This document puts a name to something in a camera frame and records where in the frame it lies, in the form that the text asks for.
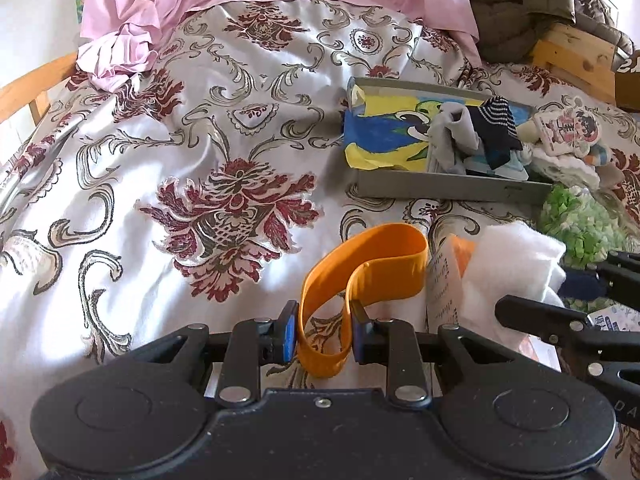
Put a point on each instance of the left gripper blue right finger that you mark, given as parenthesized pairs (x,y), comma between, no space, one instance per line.
(393,344)

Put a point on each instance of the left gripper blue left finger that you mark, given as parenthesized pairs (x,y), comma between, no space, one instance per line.
(253,344)

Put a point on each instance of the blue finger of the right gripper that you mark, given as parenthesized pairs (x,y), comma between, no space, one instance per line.
(570,332)
(615,278)

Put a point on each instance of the orange elastic band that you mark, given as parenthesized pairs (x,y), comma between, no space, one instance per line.
(383,263)

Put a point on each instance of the white quilted cloth blue print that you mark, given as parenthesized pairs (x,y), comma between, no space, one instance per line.
(465,279)

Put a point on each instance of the navy striped sock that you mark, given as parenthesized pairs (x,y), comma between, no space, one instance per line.
(498,148)

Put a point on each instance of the striped towel orange blue yellow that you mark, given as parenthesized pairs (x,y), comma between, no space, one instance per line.
(599,155)

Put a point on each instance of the grey cloth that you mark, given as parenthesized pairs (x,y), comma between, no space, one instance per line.
(452,139)

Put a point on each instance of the bag of green pieces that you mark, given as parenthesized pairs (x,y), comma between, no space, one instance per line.
(589,232)

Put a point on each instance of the pink cartoon plush tag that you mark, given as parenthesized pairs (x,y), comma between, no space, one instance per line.
(570,131)

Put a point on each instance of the floral satin bedspread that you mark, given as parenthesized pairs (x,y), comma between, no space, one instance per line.
(205,190)

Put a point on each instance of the grey tray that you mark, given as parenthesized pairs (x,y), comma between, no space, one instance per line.
(407,185)

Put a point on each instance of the brown printed cloth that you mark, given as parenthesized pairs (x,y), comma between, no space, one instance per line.
(627,84)

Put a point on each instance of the cartoon frog towel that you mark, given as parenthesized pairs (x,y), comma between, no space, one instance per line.
(388,128)

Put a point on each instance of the olive quilted jacket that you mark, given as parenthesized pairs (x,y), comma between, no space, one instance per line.
(509,29)

